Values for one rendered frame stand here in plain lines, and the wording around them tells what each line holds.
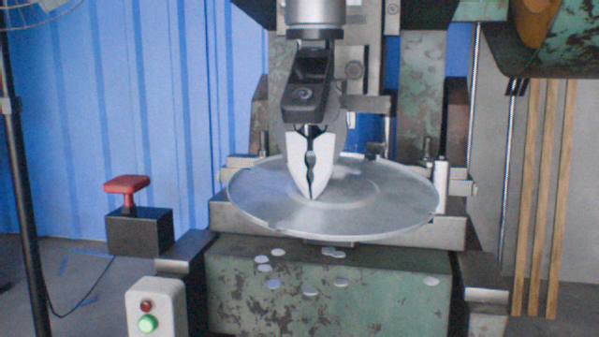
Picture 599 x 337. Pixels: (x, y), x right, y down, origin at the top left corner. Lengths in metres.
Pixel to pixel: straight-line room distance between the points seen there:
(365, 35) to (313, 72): 0.30
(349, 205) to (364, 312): 0.23
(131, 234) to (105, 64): 1.67
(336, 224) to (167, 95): 1.79
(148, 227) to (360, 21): 0.48
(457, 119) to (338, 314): 0.59
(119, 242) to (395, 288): 0.45
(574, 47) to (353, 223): 0.39
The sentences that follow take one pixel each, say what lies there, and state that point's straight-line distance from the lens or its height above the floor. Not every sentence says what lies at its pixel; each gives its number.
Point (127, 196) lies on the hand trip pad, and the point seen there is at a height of 0.73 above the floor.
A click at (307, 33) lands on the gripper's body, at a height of 0.99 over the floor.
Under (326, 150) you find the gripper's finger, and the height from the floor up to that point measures 0.85.
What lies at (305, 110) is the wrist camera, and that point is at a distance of 0.52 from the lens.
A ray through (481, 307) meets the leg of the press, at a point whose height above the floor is 0.62.
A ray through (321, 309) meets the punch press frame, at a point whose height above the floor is 0.57.
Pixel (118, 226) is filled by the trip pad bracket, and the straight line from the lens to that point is 0.86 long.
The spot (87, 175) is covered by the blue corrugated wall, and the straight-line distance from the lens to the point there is 2.61.
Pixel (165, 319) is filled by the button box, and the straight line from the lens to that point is 0.77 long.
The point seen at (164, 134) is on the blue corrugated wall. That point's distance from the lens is 2.35.
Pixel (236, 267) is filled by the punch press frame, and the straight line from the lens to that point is 0.82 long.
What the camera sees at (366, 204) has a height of 0.77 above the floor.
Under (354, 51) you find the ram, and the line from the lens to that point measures 0.82.
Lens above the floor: 0.98
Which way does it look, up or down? 14 degrees down
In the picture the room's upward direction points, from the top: straight up
